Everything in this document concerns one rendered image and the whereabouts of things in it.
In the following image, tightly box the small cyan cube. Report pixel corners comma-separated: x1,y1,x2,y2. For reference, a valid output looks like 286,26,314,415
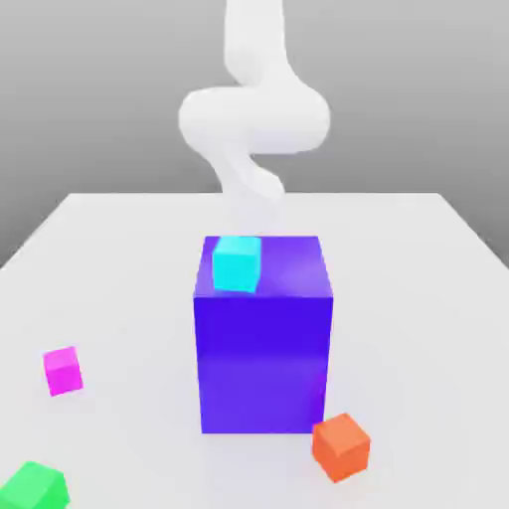
211,235,262,294

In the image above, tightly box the small orange cube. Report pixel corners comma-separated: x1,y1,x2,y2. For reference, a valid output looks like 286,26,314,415
310,412,372,485

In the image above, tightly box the small magenta cube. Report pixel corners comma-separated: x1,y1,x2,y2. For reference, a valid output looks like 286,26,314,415
42,345,85,398

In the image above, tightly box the small green cube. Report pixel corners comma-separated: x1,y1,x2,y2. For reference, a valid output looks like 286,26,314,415
0,459,72,509

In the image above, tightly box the large purple box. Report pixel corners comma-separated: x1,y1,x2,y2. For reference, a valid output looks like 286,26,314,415
192,235,334,435

